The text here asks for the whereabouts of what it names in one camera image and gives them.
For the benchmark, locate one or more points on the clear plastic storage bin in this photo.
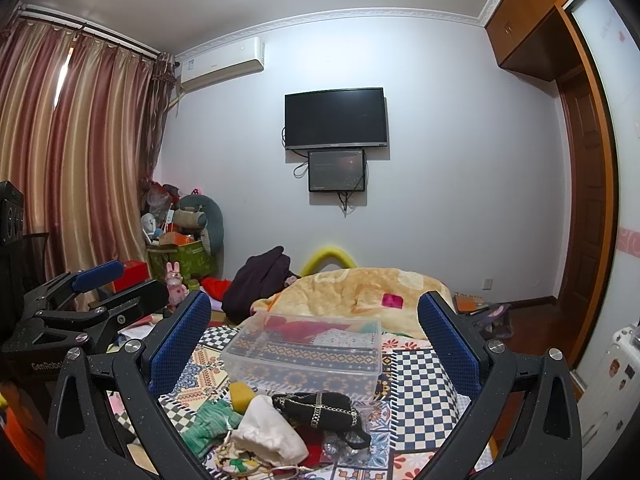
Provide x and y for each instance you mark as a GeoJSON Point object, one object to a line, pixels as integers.
{"type": "Point", "coordinates": [277, 353]}

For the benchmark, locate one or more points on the pink rabbit figurine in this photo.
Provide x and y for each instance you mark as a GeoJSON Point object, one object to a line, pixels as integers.
{"type": "Point", "coordinates": [177, 291]}

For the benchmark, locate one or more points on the small wall monitor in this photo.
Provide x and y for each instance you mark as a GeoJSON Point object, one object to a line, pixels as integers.
{"type": "Point", "coordinates": [337, 171]}

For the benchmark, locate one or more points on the striped pink gold curtain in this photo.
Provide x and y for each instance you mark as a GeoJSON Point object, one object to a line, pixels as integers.
{"type": "Point", "coordinates": [82, 122]}

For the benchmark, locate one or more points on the yellow sponge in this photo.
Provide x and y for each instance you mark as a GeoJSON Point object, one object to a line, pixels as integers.
{"type": "Point", "coordinates": [240, 395]}

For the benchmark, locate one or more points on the beige fleece blanket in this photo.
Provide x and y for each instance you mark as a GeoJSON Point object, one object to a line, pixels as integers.
{"type": "Point", "coordinates": [390, 295]}

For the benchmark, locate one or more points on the white appliance with stickers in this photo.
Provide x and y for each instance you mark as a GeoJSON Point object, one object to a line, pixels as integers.
{"type": "Point", "coordinates": [610, 399]}

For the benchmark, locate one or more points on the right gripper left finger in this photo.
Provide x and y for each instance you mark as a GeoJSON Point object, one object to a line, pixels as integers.
{"type": "Point", "coordinates": [82, 442]}

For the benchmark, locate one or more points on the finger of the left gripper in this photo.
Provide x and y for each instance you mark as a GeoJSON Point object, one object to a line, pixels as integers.
{"type": "Point", "coordinates": [91, 279]}

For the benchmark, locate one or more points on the red box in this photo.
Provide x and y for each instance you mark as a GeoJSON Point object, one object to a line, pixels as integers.
{"type": "Point", "coordinates": [135, 272]}

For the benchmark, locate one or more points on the black gold-trimmed pouch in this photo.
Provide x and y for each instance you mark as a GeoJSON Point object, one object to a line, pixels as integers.
{"type": "Point", "coordinates": [325, 411]}

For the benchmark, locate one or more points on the white cloth drawstring pouch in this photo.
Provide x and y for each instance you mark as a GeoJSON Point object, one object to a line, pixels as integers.
{"type": "Point", "coordinates": [264, 432]}

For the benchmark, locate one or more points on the wooden door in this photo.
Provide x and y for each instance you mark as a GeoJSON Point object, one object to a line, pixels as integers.
{"type": "Point", "coordinates": [587, 213]}

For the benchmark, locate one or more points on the wooden overhead cabinet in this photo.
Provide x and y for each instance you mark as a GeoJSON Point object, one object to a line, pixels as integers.
{"type": "Point", "coordinates": [529, 37]}

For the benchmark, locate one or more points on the green cardboard box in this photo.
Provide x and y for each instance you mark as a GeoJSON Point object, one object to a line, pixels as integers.
{"type": "Point", "coordinates": [193, 260]}

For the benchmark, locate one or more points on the grey green plush toy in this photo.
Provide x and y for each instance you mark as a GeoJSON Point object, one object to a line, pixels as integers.
{"type": "Point", "coordinates": [197, 214]}

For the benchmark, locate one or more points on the red cloth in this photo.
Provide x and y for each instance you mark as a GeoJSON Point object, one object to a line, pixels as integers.
{"type": "Point", "coordinates": [313, 440]}

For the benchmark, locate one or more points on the white air conditioner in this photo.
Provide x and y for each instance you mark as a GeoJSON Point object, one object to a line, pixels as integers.
{"type": "Point", "coordinates": [242, 58]}

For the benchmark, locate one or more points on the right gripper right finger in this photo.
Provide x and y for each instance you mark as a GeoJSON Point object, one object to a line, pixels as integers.
{"type": "Point", "coordinates": [544, 439]}

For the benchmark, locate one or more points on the green striped cloth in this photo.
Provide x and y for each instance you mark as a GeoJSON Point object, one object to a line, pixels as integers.
{"type": "Point", "coordinates": [212, 422]}

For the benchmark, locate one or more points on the dark purple jacket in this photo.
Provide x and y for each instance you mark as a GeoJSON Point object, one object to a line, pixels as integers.
{"type": "Point", "coordinates": [261, 277]}

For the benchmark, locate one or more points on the large wall television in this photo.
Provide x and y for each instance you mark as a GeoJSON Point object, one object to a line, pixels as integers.
{"type": "Point", "coordinates": [335, 118]}

